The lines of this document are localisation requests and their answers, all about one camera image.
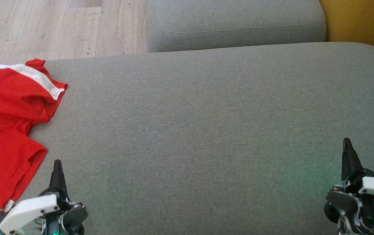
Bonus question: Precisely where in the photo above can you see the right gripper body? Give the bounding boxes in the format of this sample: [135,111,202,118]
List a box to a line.
[324,168,374,235]

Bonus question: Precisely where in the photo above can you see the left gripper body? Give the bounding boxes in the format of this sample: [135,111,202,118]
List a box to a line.
[0,189,89,235]

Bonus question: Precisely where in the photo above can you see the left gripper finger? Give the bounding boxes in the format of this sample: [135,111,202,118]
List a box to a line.
[49,159,68,196]

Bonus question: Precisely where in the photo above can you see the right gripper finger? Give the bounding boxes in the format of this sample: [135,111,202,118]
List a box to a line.
[341,138,365,183]

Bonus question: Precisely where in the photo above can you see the red shorts with white stripe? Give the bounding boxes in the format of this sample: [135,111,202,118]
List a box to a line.
[0,58,68,212]

